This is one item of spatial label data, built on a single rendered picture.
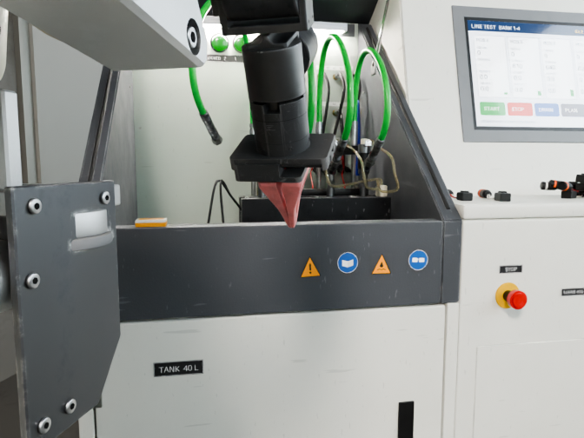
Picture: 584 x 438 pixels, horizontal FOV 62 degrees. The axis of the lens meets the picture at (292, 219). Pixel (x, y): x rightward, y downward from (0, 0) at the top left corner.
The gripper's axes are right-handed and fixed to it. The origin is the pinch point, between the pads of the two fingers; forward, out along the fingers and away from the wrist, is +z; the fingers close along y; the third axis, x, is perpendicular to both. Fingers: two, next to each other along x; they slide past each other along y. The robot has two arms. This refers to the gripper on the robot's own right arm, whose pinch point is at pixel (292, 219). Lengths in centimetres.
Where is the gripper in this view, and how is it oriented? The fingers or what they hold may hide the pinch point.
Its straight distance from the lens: 56.2
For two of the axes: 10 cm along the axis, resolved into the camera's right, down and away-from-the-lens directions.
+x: -2.1, 5.3, -8.2
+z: 1.0, 8.5, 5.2
